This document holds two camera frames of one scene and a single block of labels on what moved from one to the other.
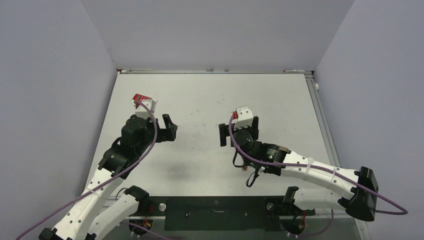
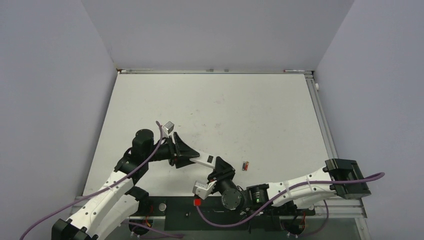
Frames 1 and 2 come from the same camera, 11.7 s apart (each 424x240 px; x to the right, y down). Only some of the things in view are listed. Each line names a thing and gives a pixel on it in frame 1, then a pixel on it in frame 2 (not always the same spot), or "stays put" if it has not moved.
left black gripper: (167, 134) -> (182, 150)
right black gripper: (225, 132) -> (223, 170)
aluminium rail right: (327, 136) stays put
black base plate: (224, 213) stays put
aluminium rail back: (166, 71) stays put
